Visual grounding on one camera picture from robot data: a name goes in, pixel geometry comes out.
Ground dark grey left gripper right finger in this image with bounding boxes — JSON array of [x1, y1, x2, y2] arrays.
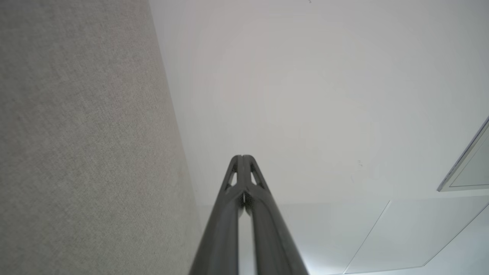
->
[[242, 155, 309, 275]]

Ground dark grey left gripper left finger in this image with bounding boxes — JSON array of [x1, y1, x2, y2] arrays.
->
[[189, 155, 245, 275]]

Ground grey framed glass panel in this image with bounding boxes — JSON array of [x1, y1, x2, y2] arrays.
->
[[437, 116, 489, 192]]

